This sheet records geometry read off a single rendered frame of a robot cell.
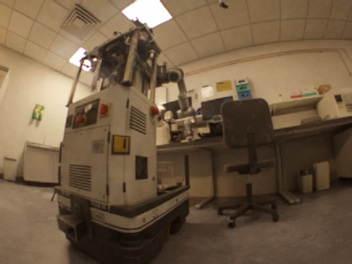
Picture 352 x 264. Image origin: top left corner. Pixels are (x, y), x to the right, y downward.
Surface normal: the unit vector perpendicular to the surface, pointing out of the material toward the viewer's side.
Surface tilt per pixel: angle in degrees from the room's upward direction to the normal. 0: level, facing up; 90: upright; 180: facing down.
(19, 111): 90
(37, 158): 90
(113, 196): 90
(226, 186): 90
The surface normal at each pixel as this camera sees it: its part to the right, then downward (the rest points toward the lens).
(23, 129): 0.88, -0.14
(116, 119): 0.44, -0.24
